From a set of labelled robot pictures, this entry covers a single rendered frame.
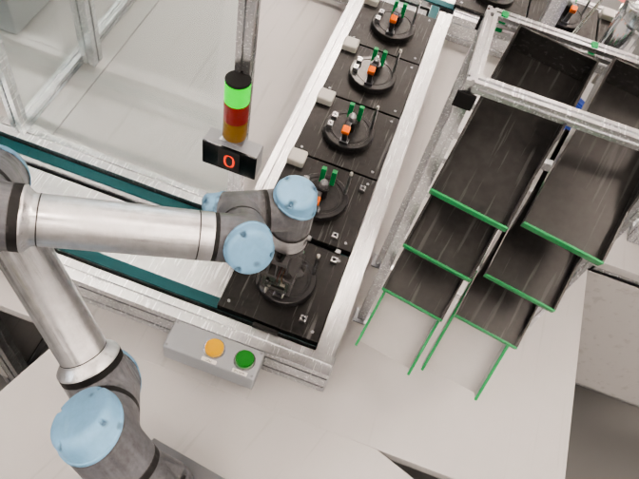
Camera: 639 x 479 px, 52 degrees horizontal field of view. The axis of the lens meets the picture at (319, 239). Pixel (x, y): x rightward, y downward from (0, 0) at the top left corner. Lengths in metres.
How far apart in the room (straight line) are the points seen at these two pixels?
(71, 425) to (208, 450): 0.43
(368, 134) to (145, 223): 0.97
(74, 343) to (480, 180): 0.72
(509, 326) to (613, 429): 1.55
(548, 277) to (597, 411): 1.66
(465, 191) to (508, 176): 0.07
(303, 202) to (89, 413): 0.47
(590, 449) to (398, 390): 1.30
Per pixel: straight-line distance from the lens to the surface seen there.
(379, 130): 1.85
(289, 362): 1.45
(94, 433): 1.09
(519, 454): 1.63
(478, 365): 1.47
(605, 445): 2.79
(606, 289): 2.10
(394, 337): 1.45
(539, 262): 1.21
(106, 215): 0.95
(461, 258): 1.17
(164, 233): 0.95
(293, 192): 1.09
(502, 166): 1.07
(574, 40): 1.16
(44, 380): 1.57
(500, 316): 1.33
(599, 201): 1.10
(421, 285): 1.30
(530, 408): 1.68
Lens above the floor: 2.29
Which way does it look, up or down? 56 degrees down
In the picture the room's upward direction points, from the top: 16 degrees clockwise
